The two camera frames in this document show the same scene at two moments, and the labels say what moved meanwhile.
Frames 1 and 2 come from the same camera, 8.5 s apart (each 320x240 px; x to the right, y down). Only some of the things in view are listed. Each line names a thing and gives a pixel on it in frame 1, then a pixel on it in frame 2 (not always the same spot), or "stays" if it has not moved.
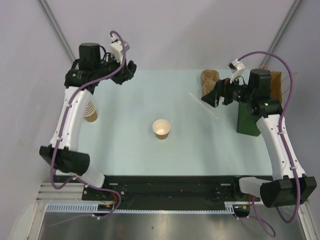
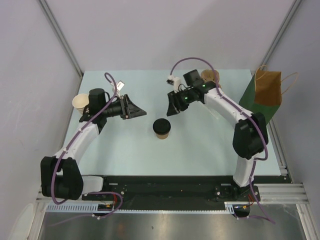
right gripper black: (225, 87) to (174, 99)
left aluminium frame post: (56, 27) stays
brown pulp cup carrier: (209, 79) stays
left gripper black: (123, 76) to (129, 110)
